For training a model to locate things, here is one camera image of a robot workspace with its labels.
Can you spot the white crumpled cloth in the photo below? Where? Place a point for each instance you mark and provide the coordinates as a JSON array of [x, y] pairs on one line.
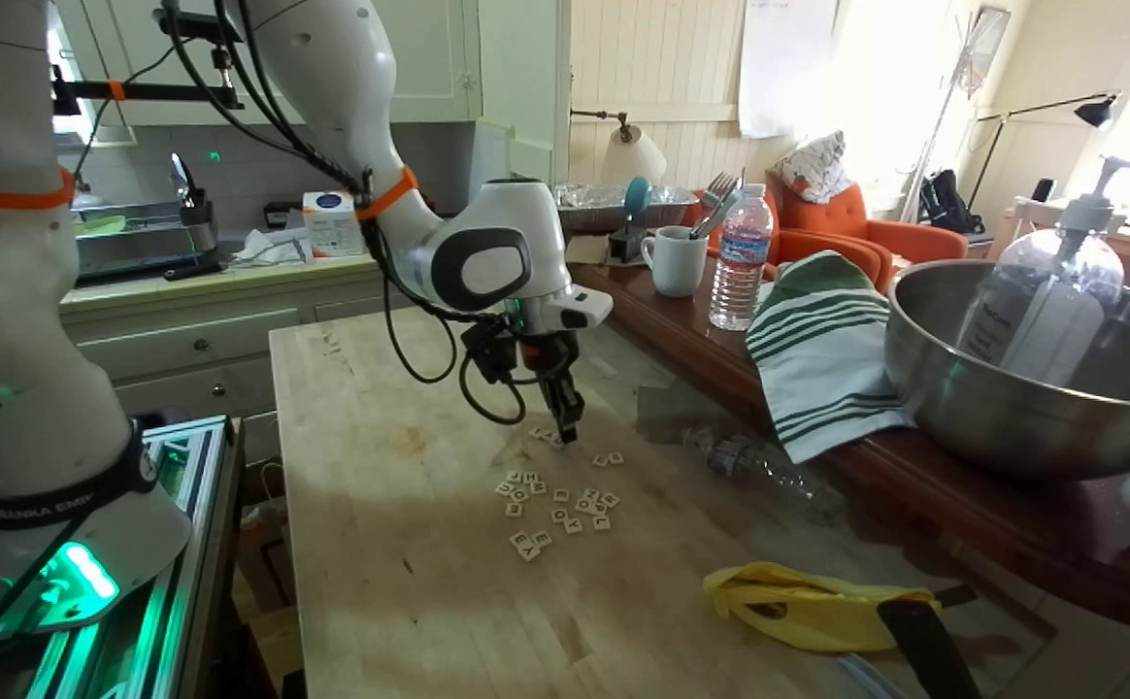
[[278, 251]]

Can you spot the cream tile letter O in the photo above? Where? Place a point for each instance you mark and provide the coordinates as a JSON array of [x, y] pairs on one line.
[[522, 534], [582, 497], [513, 510]]

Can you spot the aluminium mounting frame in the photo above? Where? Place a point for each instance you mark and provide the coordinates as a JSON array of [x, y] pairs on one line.
[[137, 624]]

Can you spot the cream tile letter U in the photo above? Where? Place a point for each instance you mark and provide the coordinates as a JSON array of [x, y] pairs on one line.
[[505, 488]]

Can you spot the black kitchen faucet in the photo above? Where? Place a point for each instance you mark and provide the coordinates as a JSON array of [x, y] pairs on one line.
[[197, 219]]

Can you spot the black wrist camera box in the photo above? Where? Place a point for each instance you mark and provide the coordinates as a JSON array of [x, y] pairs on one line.
[[491, 351]]

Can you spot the clear plastic wrap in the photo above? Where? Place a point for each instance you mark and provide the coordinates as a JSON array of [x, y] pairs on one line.
[[749, 461]]

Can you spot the grey metal appliance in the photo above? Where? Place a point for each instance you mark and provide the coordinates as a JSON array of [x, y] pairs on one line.
[[137, 246]]

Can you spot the orange armchair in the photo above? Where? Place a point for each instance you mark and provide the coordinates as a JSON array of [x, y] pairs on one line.
[[874, 239]]

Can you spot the white wall cabinet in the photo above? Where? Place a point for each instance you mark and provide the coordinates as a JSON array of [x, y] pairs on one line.
[[432, 65]]

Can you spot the green striped white towel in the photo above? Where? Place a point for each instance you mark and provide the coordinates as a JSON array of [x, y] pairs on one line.
[[822, 351]]

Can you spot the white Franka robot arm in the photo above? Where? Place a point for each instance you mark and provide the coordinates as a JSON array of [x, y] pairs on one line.
[[330, 65]]

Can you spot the patterned cushion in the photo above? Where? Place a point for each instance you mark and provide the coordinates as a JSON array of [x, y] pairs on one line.
[[813, 166]]

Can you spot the brown wooden counter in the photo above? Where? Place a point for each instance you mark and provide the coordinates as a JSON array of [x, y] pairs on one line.
[[977, 519]]

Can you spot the black bag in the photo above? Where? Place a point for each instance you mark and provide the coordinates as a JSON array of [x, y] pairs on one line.
[[950, 202]]

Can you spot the white easel board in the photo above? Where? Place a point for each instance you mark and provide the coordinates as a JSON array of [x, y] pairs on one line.
[[977, 53]]

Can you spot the cream tile letter N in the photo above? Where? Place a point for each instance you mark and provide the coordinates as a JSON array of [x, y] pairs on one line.
[[602, 519]]

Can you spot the cream tile letter Y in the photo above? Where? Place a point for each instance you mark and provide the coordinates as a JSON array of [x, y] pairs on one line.
[[537, 550]]

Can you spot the black base block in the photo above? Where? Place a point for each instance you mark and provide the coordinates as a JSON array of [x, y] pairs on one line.
[[626, 246]]

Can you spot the cream tile letter R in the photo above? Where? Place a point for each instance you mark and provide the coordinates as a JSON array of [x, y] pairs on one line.
[[610, 497]]

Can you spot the clear plastic water bottle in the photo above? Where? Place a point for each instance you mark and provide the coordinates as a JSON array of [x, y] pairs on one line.
[[742, 264]]

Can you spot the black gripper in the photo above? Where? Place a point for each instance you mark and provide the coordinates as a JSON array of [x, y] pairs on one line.
[[550, 355]]

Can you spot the hanging white paper sheet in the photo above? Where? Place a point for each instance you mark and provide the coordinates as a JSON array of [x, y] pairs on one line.
[[783, 65]]

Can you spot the white shade desk lamp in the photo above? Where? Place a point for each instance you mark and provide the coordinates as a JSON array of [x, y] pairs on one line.
[[635, 155]]

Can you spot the metal spoon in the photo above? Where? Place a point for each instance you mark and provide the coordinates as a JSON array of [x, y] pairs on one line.
[[717, 199]]

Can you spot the black floor lamp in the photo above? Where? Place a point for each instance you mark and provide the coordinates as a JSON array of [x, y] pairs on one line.
[[1091, 111]]

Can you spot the clear pump dispenser bottle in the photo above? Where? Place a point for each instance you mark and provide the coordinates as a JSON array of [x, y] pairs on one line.
[[1043, 295]]

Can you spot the white paper towel roll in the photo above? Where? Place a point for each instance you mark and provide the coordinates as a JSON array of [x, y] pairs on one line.
[[327, 221]]

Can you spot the cream tile letter T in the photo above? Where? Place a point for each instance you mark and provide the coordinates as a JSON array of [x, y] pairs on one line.
[[616, 457]]

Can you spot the black camera mount rod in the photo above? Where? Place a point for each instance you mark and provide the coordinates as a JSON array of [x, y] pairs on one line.
[[177, 93]]

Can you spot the steel mixing bowl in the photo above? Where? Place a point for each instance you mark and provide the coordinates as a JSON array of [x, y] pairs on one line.
[[1013, 411]]

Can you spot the white mug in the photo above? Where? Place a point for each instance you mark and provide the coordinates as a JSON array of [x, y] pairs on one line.
[[672, 260]]

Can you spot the white drawer cabinet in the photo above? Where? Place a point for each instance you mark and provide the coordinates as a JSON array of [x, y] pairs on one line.
[[198, 342]]

